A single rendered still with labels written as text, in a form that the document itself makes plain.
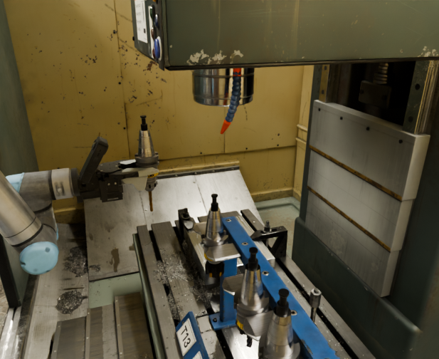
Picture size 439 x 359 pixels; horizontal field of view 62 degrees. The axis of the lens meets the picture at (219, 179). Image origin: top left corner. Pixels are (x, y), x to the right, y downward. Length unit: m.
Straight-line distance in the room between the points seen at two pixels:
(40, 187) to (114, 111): 1.07
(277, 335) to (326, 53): 0.48
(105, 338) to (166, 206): 0.85
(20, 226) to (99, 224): 1.08
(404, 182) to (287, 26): 0.57
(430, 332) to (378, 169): 0.49
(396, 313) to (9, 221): 1.07
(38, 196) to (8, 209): 0.14
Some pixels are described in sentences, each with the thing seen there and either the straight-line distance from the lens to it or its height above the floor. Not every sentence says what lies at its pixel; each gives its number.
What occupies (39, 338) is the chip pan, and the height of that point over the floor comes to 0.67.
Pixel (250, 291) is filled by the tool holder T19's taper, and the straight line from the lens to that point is 0.66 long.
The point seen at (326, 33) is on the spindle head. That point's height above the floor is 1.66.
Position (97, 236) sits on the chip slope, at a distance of 1.89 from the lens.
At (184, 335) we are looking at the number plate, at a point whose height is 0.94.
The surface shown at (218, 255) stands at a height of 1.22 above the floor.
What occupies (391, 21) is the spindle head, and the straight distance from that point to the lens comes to 0.79.
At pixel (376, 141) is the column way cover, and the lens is 1.14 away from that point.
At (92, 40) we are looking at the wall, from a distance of 1.92.
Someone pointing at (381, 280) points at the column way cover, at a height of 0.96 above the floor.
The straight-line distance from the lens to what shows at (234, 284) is 0.73.
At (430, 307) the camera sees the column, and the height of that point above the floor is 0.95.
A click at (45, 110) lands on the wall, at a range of 1.98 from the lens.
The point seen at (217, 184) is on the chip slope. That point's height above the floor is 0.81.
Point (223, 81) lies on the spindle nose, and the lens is 0.90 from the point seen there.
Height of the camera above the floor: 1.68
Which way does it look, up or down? 24 degrees down
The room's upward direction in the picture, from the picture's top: straight up
